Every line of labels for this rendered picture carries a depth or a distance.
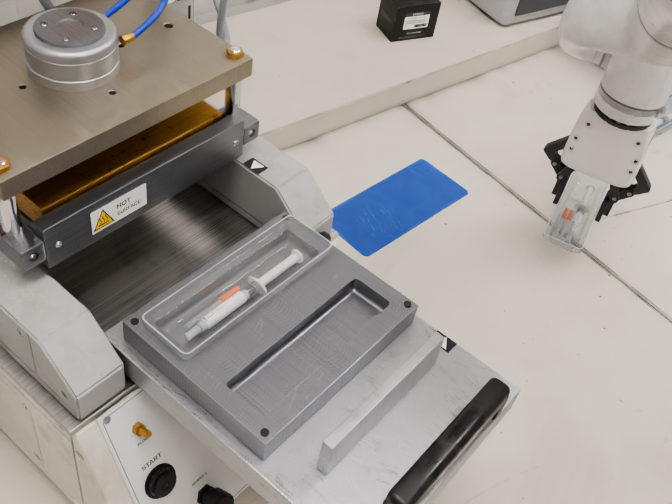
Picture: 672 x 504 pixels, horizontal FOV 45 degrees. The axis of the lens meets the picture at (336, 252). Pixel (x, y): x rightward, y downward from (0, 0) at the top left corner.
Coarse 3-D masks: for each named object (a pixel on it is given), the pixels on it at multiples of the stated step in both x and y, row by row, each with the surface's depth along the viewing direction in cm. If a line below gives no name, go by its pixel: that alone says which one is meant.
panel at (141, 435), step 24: (120, 408) 70; (144, 408) 72; (120, 432) 70; (144, 432) 70; (168, 432) 74; (120, 456) 71; (144, 456) 73; (168, 456) 75; (192, 456) 77; (216, 456) 80; (144, 480) 73; (192, 480) 78; (216, 480) 80; (240, 480) 83
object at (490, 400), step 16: (496, 384) 66; (480, 400) 64; (496, 400) 65; (464, 416) 63; (480, 416) 63; (496, 416) 68; (448, 432) 62; (464, 432) 62; (432, 448) 61; (448, 448) 61; (464, 448) 62; (416, 464) 60; (432, 464) 60; (448, 464) 60; (400, 480) 59; (416, 480) 59; (432, 480) 59; (400, 496) 58; (416, 496) 58
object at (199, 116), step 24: (168, 120) 76; (192, 120) 76; (216, 120) 78; (120, 144) 72; (144, 144) 73; (168, 144) 74; (72, 168) 69; (96, 168) 70; (120, 168) 70; (24, 192) 67; (48, 192) 67; (72, 192) 67; (24, 216) 69
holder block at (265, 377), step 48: (288, 288) 72; (336, 288) 73; (384, 288) 73; (144, 336) 66; (240, 336) 67; (288, 336) 69; (336, 336) 71; (384, 336) 70; (192, 384) 64; (240, 384) 66; (288, 384) 66; (336, 384) 66; (240, 432) 62; (288, 432) 63
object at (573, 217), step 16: (576, 176) 120; (576, 192) 117; (592, 192) 118; (560, 208) 114; (576, 208) 115; (592, 208) 115; (560, 224) 112; (576, 224) 112; (560, 240) 110; (576, 240) 110
